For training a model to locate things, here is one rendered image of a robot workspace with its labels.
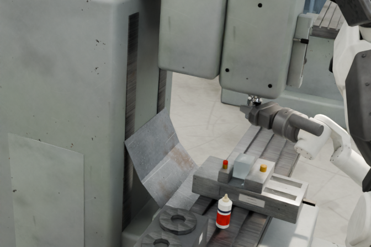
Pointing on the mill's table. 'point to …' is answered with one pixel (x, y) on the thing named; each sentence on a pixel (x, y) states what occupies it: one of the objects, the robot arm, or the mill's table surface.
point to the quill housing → (259, 39)
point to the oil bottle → (223, 212)
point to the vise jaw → (259, 181)
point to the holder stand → (175, 229)
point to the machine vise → (287, 202)
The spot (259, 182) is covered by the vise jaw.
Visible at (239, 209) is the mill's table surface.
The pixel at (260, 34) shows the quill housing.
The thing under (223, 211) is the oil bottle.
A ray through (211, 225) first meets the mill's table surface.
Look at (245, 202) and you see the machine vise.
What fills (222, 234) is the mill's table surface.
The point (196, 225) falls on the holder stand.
